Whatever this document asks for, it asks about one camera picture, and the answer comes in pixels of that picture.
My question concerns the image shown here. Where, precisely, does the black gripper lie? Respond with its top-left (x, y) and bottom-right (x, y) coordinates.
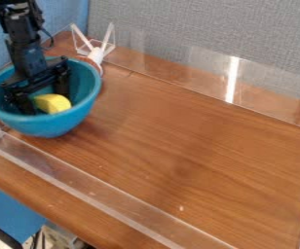
top-left (0, 55), bottom-right (72, 115)

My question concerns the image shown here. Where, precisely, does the yellow wedge object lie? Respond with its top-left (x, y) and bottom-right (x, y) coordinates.
top-left (34, 93), bottom-right (73, 114)

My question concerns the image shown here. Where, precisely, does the blue bowl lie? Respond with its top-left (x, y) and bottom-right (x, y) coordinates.
top-left (0, 58), bottom-right (102, 138)

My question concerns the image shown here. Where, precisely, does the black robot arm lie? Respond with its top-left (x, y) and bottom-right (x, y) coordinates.
top-left (0, 0), bottom-right (72, 115)

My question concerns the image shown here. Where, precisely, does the orange white plunger toy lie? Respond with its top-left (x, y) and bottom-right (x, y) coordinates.
top-left (77, 47), bottom-right (105, 75)

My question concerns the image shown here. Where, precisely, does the clear acrylic front barrier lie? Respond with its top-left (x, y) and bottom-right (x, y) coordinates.
top-left (0, 127), bottom-right (236, 249)

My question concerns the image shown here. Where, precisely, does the clear acrylic barrier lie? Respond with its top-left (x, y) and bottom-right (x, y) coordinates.
top-left (0, 127), bottom-right (236, 249)
top-left (105, 38), bottom-right (300, 126)

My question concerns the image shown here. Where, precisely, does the clear acrylic back barrier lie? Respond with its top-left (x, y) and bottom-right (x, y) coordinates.
top-left (105, 38), bottom-right (300, 126)

